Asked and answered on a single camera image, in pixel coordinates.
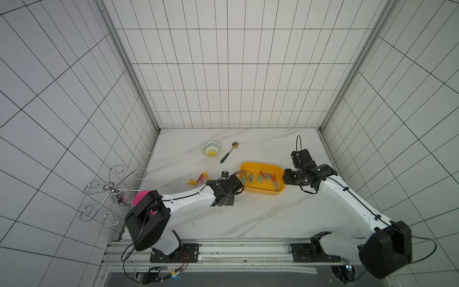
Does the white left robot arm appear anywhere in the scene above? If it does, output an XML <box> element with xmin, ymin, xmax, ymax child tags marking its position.
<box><xmin>125</xmin><ymin>171</ymin><xmax>245</xmax><ymax>257</ymax></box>

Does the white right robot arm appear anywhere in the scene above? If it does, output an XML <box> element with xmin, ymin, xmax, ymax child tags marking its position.
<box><xmin>283</xmin><ymin>149</ymin><xmax>412</xmax><ymax>279</ymax></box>

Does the yellow plastic storage box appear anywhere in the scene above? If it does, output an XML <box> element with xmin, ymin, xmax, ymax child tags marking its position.
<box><xmin>239</xmin><ymin>161</ymin><xmax>285</xmax><ymax>196</ymax></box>

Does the blue yellow patterned bowl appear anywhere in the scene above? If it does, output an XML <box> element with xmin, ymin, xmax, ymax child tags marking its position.
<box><xmin>202</xmin><ymin>141</ymin><xmax>222</xmax><ymax>158</ymax></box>

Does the pink cup on rack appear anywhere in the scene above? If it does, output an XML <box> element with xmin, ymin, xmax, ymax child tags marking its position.
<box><xmin>132</xmin><ymin>190</ymin><xmax>157</xmax><ymax>209</ymax></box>

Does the gold spoon green handle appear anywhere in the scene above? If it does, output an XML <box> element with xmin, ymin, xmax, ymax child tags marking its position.
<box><xmin>220</xmin><ymin>142</ymin><xmax>239</xmax><ymax>163</ymax></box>

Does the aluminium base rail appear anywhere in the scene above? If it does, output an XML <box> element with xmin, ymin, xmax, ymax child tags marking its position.
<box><xmin>102</xmin><ymin>239</ymin><xmax>349</xmax><ymax>274</ymax></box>

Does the metal wire cup rack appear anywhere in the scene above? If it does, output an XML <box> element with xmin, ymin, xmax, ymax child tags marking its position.
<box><xmin>79</xmin><ymin>165</ymin><xmax>147</xmax><ymax>222</ymax></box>

